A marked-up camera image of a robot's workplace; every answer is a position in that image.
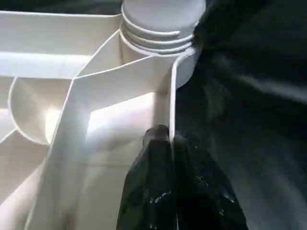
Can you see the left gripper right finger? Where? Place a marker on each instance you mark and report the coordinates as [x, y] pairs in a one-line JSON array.
[[206, 196]]

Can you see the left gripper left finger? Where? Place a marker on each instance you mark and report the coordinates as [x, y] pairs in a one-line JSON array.
[[148, 187]]

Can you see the white plastic table top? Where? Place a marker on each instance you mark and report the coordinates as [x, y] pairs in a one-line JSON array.
[[72, 96]]

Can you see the white plastic table leg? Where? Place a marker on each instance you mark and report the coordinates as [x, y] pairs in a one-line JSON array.
[[163, 19]]

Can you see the black work mat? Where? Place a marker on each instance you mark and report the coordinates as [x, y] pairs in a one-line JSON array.
[[259, 120]]

